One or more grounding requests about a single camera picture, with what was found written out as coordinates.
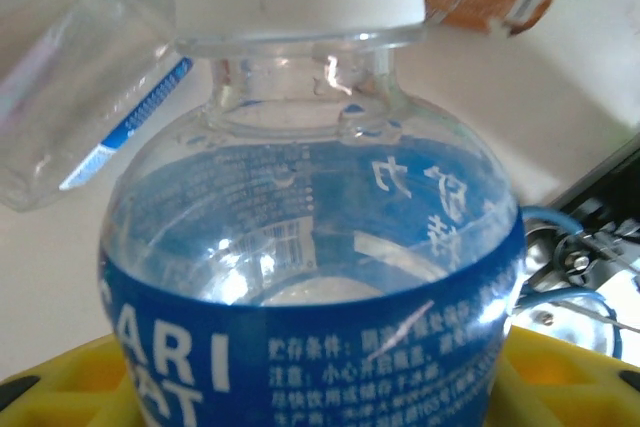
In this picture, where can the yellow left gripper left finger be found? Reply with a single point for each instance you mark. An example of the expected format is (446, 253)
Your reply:
(60, 397)

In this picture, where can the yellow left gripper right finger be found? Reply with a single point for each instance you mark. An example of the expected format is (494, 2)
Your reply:
(565, 392)

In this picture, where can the clear bottle large blue label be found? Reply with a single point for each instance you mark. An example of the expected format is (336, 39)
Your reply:
(310, 247)

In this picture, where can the clear bottle blue cap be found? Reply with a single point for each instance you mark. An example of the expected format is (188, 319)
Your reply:
(75, 97)

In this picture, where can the blue stethoscope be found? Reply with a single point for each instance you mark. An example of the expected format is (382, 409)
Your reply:
(547, 213)

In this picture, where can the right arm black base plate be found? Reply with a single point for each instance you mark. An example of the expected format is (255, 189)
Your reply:
(600, 182)

